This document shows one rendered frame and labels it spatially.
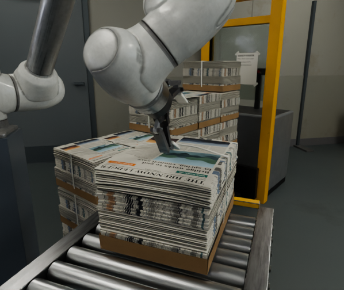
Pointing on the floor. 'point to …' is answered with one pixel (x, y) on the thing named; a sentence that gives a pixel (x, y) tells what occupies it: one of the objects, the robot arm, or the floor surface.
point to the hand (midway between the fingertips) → (178, 123)
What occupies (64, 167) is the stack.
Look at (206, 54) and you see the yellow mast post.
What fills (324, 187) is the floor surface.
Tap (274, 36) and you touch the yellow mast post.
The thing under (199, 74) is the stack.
